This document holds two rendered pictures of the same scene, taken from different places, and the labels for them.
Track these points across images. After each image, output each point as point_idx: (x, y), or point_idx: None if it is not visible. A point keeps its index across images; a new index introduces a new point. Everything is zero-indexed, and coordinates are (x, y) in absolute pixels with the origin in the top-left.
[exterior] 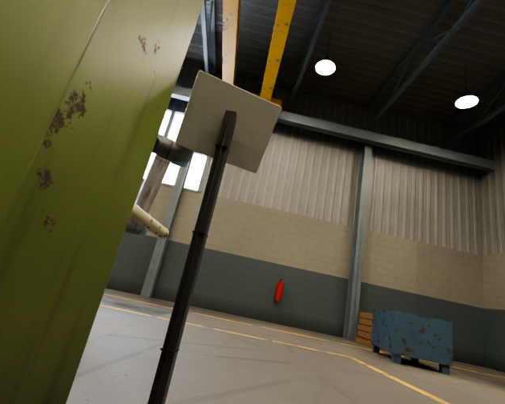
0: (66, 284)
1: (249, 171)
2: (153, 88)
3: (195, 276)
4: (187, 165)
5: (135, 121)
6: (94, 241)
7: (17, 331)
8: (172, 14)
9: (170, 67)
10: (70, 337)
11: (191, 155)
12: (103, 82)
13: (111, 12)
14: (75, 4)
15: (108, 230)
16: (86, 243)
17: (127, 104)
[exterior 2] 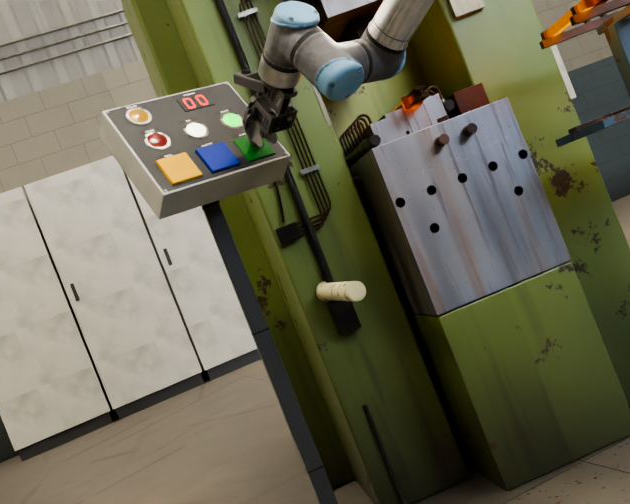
0: (322, 375)
1: (170, 215)
2: (258, 209)
3: (273, 386)
4: (323, 91)
5: (273, 249)
6: (312, 346)
7: (328, 397)
8: None
9: None
10: (340, 413)
11: (305, 75)
12: (270, 254)
13: (254, 218)
14: None
15: (309, 335)
16: (312, 348)
17: (270, 246)
